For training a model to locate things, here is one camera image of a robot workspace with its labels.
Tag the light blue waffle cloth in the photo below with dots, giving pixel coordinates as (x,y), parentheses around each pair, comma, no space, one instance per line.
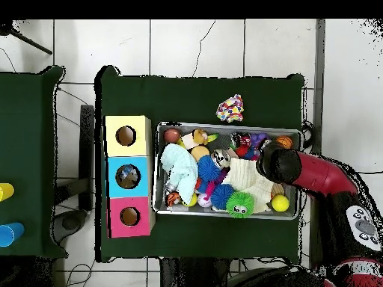
(179,170)

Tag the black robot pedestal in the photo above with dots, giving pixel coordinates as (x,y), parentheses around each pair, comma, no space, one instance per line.
(194,275)

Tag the blue cylinder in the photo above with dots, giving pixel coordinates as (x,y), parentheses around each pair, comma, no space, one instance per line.
(10,234)

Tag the dark green table cloth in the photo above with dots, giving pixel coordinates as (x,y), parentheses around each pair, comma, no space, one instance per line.
(24,134)
(179,98)

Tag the gray round floor base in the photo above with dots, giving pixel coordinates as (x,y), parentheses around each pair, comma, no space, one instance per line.
(70,222)

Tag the wooden box with three holes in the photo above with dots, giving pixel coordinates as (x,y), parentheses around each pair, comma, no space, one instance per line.
(140,143)

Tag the yellow foam ball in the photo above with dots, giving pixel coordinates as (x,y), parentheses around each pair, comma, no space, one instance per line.
(280,203)

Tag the yellow cylinder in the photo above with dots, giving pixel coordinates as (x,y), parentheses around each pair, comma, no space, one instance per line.
(6,192)

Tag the brown football toy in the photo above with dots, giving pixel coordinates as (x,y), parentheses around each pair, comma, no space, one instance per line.
(172,135)

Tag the tan teddy bear plush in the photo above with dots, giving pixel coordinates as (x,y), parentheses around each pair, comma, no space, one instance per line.
(199,137)

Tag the cream waffle cloth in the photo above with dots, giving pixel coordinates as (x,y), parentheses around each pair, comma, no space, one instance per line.
(245,179)

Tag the blue spiky rubber ball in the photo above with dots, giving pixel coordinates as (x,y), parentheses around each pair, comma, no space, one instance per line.
(209,168)
(222,195)

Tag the colourful polka dot cloth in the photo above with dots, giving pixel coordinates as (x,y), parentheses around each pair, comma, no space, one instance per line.
(230,109)

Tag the black tripod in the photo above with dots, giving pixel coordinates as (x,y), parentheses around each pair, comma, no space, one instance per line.
(30,44)

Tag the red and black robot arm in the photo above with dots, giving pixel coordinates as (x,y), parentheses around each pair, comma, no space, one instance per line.
(323,176)

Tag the green spiky rubber ball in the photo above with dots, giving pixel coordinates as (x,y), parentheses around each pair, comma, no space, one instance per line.
(240,204)

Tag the orange tiger striped toy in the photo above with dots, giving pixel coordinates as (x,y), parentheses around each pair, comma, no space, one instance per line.
(173,198)

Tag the black frame stand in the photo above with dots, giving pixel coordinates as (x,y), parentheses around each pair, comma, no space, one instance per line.
(86,149)

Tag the crushed silver drink can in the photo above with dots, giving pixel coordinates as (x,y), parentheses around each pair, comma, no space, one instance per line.
(220,158)

